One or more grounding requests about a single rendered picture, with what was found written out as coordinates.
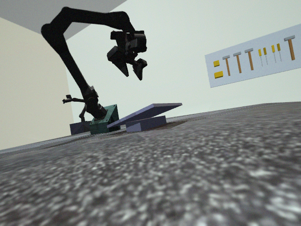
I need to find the pale lavender switch panel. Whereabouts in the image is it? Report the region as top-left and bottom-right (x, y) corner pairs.
(107, 103), (182, 132)

